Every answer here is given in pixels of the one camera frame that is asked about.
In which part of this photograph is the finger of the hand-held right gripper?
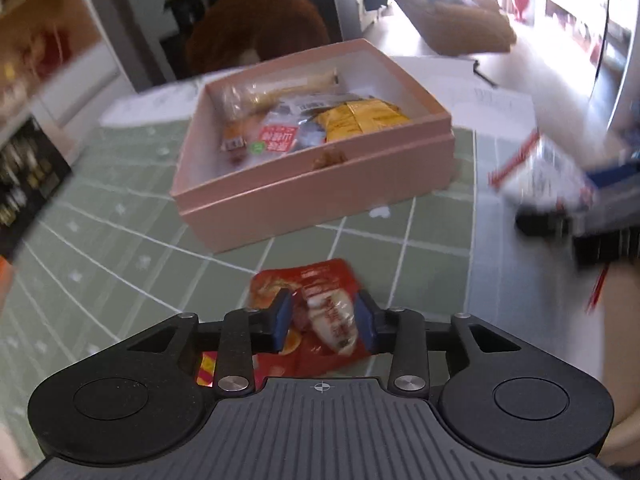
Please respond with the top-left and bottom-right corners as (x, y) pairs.
(585, 157), (640, 196)
(515, 205), (591, 237)

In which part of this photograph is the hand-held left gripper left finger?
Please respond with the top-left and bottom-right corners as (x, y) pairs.
(127, 288), (293, 395)

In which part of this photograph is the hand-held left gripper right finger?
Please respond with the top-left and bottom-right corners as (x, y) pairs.
(354, 291), (521, 396)

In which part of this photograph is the white snack packet red edge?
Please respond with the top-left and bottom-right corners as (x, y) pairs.
(487, 131), (601, 213)

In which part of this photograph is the maroon snack packet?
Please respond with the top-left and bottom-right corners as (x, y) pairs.
(200, 258), (371, 386)

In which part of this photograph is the pink cardboard box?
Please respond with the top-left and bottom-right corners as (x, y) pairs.
(170, 38), (456, 254)

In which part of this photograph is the clear lollipop packet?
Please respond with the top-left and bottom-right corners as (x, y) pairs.
(245, 120), (326, 166)

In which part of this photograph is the orange pastry packet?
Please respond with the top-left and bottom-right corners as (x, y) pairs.
(220, 85), (266, 153)

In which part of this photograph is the yellow snack packet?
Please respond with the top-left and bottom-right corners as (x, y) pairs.
(315, 99), (412, 145)

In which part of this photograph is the clear long snack packet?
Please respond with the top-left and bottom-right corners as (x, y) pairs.
(250, 71), (341, 106)

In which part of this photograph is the black pen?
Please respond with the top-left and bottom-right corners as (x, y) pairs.
(470, 60), (498, 86)

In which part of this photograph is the brown snack piece in box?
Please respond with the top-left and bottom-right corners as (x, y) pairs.
(312, 146), (348, 171)

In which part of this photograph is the green checked tablecloth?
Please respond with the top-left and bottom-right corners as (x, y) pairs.
(0, 120), (640, 480)

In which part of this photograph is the large black snack bag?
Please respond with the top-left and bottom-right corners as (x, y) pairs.
(0, 116), (73, 261)

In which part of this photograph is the brown round cushion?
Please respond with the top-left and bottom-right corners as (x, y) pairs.
(185, 0), (331, 76)

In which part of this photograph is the black appliance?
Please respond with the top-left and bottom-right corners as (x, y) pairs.
(162, 0), (206, 36)

